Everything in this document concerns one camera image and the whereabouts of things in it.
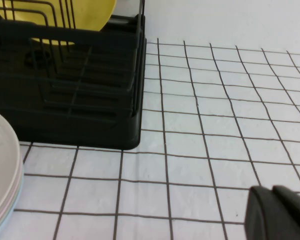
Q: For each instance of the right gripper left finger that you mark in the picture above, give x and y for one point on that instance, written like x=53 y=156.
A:
x=265 y=220

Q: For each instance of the white grid pattern tablecloth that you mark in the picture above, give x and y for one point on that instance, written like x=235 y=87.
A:
x=190 y=162

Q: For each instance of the beige round plate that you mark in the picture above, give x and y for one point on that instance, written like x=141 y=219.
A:
x=0 y=155

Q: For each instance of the pink round plate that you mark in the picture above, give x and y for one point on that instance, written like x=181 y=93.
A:
x=22 y=175

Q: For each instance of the yellow round plate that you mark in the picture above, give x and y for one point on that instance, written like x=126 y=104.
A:
x=97 y=12

